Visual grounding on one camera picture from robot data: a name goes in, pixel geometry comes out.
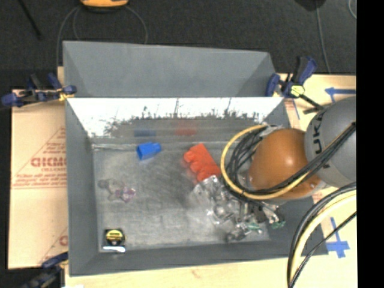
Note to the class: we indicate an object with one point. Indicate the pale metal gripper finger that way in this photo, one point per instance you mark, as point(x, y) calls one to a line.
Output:
point(237, 236)
point(242, 227)

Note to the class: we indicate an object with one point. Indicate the clear crumpled plastic packet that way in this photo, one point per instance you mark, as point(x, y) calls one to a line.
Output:
point(214, 196)

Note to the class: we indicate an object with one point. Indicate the red-orange toy brick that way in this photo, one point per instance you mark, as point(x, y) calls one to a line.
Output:
point(201, 163)

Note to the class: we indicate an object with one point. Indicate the blue toy brick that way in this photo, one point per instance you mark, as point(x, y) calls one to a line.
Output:
point(148, 150)

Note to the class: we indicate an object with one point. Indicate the yellow and black tape measure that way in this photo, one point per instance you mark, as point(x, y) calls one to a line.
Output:
point(114, 236)

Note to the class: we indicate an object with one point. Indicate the clear purple-tinted glass thing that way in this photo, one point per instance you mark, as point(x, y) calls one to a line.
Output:
point(121, 192)

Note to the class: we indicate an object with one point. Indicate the grey metal bin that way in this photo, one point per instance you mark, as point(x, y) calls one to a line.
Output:
point(156, 70)

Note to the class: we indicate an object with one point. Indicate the brown cardboard board, red print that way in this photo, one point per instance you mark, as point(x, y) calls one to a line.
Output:
point(36, 208)

